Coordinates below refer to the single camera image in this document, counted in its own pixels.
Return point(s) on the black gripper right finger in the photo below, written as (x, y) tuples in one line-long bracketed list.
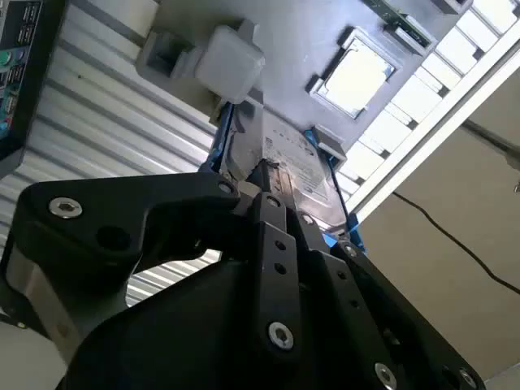
[(365, 292)]

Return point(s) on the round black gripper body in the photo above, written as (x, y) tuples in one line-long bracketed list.
[(183, 345)]

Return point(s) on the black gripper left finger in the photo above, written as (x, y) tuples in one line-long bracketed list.
[(105, 211)]

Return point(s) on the hard disk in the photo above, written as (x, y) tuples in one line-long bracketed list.
[(300, 162)]

